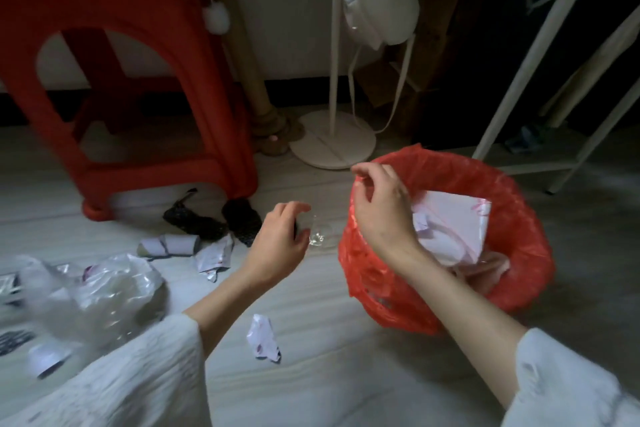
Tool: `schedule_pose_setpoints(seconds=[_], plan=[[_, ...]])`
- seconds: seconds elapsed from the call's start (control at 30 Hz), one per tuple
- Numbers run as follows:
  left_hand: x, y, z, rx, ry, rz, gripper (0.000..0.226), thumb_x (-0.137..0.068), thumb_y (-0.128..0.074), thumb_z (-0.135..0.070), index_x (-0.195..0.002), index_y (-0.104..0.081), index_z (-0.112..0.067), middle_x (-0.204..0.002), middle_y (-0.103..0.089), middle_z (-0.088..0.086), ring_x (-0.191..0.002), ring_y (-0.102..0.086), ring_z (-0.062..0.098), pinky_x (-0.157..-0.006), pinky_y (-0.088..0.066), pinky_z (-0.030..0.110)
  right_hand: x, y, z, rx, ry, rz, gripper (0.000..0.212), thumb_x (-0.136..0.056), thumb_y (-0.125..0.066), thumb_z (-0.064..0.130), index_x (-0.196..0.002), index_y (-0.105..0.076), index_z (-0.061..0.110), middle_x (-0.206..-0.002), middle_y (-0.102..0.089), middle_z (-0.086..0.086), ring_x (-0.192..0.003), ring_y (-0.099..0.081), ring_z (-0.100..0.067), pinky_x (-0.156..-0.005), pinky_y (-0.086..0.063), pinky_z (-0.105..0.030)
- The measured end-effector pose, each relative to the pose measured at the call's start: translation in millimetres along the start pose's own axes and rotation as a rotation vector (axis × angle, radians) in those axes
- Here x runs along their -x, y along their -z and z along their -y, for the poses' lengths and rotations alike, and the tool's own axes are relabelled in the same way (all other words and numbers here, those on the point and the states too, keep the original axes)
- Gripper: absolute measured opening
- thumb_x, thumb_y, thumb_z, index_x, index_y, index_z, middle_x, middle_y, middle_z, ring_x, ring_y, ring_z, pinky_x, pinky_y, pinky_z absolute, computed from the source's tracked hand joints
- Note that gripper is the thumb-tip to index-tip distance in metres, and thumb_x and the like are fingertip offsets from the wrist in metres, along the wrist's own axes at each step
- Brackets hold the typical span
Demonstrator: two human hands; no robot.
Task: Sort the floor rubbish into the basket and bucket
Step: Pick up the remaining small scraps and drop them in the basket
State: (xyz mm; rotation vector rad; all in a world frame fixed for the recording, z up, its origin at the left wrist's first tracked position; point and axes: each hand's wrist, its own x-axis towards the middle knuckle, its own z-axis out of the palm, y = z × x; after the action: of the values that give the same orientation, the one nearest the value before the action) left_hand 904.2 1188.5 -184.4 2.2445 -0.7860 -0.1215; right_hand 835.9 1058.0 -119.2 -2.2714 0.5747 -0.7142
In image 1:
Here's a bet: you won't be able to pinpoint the black white patterned cloth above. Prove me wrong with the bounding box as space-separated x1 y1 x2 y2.
0 329 36 358

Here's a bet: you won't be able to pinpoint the white left sleeve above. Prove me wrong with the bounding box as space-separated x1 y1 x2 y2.
0 314 211 427

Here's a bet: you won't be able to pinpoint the white right sleeve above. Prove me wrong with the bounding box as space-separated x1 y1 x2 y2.
502 328 640 427

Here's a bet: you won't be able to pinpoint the person's left forearm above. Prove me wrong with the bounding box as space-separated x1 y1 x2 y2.
182 266 281 358

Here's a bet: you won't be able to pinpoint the clear plastic box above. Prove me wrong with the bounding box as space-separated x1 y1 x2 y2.
0 264 71 308

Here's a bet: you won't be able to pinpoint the small teal object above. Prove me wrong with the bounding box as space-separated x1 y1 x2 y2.
505 122 546 152

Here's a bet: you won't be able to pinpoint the person's right forearm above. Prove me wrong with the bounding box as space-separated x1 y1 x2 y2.
399 249 529 410

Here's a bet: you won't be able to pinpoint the small white paper scrap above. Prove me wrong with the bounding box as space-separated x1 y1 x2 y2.
27 344 73 380

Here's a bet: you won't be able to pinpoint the white round fan base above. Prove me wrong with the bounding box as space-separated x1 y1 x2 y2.
289 109 377 171

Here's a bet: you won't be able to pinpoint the white fan cable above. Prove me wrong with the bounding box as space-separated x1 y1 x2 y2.
347 33 417 135

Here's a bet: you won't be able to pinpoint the person's right hand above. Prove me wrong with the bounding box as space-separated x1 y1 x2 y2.
349 161 426 272

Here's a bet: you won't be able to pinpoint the white fan pole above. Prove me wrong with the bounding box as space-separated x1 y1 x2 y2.
327 0 343 115

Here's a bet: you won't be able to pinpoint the dark hanging clothes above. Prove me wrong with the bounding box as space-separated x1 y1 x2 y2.
415 0 640 147

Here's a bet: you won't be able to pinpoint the person's left hand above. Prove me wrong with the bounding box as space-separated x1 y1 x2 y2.
242 200 313 290

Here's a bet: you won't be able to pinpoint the black mesh piece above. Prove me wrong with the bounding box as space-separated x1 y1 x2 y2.
221 197 263 248
162 187 229 242

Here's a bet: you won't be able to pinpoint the red-lined waste basket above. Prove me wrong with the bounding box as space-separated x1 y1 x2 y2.
339 143 556 336

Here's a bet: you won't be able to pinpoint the white sleeve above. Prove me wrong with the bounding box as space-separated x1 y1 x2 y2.
502 328 640 427
0 314 211 427

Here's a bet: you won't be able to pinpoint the beige leaning roll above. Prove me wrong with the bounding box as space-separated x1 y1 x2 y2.
539 16 640 130

